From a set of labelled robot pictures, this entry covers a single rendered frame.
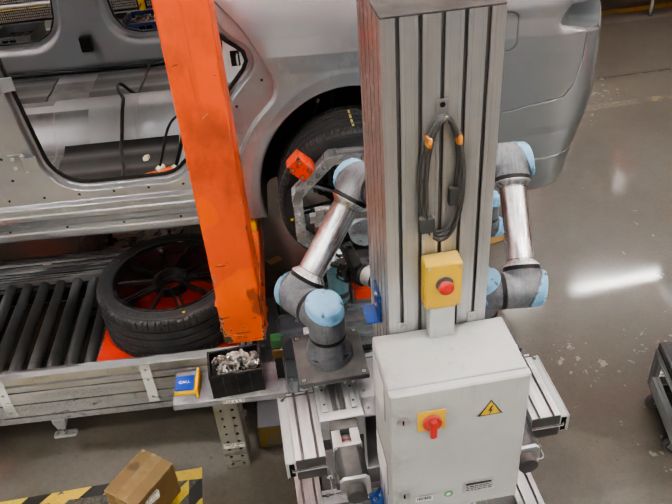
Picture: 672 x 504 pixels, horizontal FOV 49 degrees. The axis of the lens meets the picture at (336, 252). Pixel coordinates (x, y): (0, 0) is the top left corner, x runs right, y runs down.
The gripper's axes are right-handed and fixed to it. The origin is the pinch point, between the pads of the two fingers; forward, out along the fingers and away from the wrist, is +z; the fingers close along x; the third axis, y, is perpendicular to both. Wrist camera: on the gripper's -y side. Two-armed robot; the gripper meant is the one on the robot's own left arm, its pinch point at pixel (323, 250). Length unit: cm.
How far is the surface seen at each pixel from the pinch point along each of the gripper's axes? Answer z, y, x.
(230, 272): 15.3, -4.5, -33.7
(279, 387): -7, 38, -38
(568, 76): -45, -43, 102
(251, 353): 4.9, 26.1, -39.2
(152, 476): 21, 65, -84
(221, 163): 13, -49, -31
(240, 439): 7, 66, -51
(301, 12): 28, -78, 29
